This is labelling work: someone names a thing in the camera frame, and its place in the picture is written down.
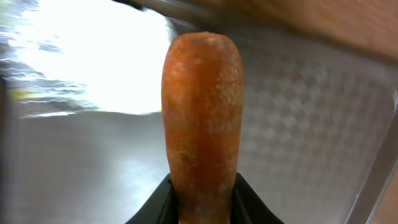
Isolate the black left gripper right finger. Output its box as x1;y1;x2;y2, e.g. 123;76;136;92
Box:
230;173;284;224

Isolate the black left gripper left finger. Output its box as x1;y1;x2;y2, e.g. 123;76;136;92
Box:
126;174;179;224

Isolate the orange carrot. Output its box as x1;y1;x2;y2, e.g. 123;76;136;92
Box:
161;32;244;223

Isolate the dark brown serving tray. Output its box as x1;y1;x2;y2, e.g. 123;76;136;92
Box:
1;1;397;223

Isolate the crumpled foil wrapper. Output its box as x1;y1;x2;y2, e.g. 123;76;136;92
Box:
1;0;177;118

